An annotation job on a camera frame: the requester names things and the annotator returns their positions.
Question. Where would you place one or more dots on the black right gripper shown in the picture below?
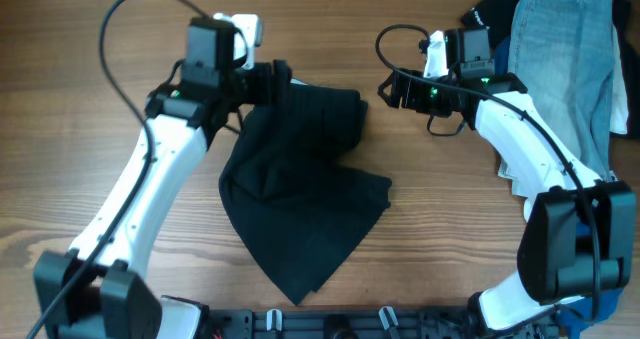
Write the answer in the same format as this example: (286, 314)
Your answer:
(410, 100)

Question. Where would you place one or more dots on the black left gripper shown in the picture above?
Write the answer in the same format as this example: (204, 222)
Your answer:
(265, 85)

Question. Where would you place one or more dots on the black shorts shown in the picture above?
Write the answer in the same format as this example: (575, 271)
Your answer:
(299, 212)

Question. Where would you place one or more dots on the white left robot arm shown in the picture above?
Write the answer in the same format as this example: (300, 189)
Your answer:
(98, 288)

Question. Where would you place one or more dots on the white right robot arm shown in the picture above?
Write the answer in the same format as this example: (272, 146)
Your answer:
(579, 235)

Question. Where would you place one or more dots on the light blue denim jeans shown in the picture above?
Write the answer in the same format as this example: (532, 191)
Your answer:
(563, 52)

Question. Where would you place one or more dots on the blue garment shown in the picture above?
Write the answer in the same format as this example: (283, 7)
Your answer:
(572, 325)

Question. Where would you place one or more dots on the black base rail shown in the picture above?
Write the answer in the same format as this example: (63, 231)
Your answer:
(387, 322)

